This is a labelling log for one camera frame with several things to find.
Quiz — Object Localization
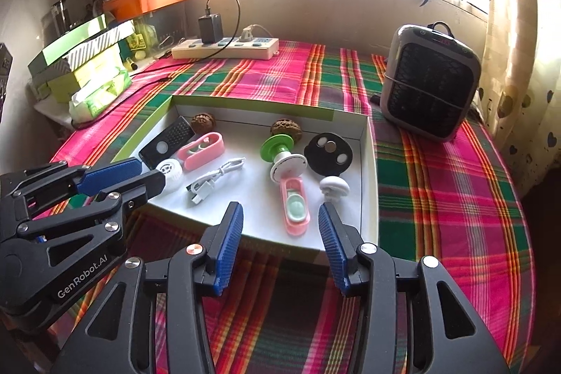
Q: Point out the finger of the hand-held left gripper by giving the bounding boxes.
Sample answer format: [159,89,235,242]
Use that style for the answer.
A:
[0,158,144,221]
[13,170,166,270]

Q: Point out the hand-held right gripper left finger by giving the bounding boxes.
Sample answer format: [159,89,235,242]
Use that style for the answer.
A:
[50,201,245,374]

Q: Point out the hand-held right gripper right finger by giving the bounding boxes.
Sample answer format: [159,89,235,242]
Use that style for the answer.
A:
[318,202,511,374]

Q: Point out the white round gadget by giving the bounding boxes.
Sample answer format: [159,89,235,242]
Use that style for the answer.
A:
[155,159,185,195]

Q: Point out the pink case with green insert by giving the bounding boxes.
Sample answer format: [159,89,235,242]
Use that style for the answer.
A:
[279,177,312,238]

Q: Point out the green white cardboard box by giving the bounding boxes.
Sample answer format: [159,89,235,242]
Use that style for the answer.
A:
[111,95,378,254]

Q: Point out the white usb cable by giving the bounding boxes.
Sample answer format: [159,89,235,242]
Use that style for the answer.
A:
[185,157,247,207]

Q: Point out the black rectangular gadget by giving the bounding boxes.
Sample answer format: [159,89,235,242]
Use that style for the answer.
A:
[139,115,196,169]

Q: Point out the white mushroom-shaped knob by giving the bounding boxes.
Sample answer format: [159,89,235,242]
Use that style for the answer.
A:
[319,175,350,202]

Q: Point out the pink cable winder clip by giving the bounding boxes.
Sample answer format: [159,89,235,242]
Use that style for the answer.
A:
[177,132,225,171]

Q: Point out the black disc with round holes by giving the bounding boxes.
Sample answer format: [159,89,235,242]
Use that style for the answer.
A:
[304,132,353,177]

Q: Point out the brown walnut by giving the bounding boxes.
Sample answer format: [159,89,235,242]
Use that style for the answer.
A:
[270,118,304,147]
[190,113,215,135]

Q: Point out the green and white spool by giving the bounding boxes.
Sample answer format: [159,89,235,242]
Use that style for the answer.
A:
[261,135,307,185]

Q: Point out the green tissue pack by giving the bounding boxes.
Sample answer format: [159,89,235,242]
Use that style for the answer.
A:
[69,67,132,123]

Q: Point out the white side table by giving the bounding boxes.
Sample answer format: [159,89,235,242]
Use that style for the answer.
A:
[33,98,77,129]

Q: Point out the pink green plaid tablecloth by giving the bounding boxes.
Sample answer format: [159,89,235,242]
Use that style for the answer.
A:
[44,41,538,374]

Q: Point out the yellow-green box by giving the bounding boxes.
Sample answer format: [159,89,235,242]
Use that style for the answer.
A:
[46,45,126,103]

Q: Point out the grey zigzag patterned box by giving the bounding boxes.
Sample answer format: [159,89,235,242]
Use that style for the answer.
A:
[61,21,136,72]

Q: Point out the green flat box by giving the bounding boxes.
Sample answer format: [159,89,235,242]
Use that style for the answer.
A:
[27,15,108,77]

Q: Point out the small yellow-green packets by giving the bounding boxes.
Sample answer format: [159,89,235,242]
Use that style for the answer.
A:
[127,23,158,50]

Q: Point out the cream power strip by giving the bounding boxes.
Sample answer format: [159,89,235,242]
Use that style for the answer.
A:
[171,36,280,60]

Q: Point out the glass jar with black lid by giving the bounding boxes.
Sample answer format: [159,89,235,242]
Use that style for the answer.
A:
[48,0,72,35]

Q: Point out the black charger plug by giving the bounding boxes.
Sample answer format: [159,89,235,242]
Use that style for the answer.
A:
[198,15,222,44]

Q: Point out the grey portable heater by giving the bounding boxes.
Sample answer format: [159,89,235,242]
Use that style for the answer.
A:
[379,23,482,143]

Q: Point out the white plug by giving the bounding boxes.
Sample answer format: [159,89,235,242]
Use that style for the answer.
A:
[239,23,268,44]

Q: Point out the heart print curtain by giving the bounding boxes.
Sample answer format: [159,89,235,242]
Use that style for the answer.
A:
[478,0,561,199]

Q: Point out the black charger cable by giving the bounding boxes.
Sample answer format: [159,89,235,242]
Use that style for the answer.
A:
[206,0,241,50]

